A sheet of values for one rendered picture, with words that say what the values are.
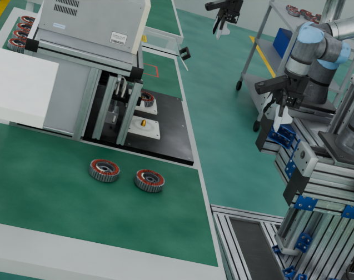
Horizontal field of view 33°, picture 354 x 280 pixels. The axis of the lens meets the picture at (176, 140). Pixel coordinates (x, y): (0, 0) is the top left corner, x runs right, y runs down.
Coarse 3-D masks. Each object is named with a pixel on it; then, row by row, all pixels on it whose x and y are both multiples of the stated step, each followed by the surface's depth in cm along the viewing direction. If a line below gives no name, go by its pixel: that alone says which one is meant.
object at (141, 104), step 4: (128, 88) 252; (120, 92) 252; (124, 92) 253; (128, 92) 249; (140, 92) 253; (112, 96) 246; (116, 96) 247; (124, 96) 250; (128, 96) 247; (140, 96) 249; (116, 100) 247; (120, 100) 248; (124, 100) 248; (128, 100) 248; (140, 100) 249; (136, 104) 249; (140, 104) 251; (112, 108) 253
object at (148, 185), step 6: (138, 174) 219; (144, 174) 223; (150, 174) 224; (156, 174) 224; (138, 180) 217; (144, 180) 217; (150, 180) 223; (156, 180) 223; (162, 180) 221; (138, 186) 218; (144, 186) 216; (150, 186) 216; (156, 186) 217; (162, 186) 220
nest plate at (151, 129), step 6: (132, 120) 259; (138, 120) 261; (150, 120) 265; (132, 126) 254; (138, 126) 256; (144, 126) 258; (150, 126) 259; (156, 126) 261; (132, 132) 251; (138, 132) 251; (144, 132) 252; (150, 132) 254; (156, 132) 256; (156, 138) 253
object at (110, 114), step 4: (108, 108) 252; (116, 108) 254; (108, 112) 250; (112, 112) 250; (116, 112) 251; (108, 116) 250; (112, 116) 251; (116, 116) 251; (108, 120) 251; (116, 120) 252
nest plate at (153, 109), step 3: (126, 105) 271; (153, 105) 280; (135, 108) 272; (138, 108) 272; (141, 108) 273; (144, 108) 274; (147, 108) 275; (150, 108) 276; (153, 108) 277; (156, 108) 278; (144, 111) 273; (147, 111) 273; (150, 111) 274; (153, 111) 274; (156, 111) 275; (156, 114) 275
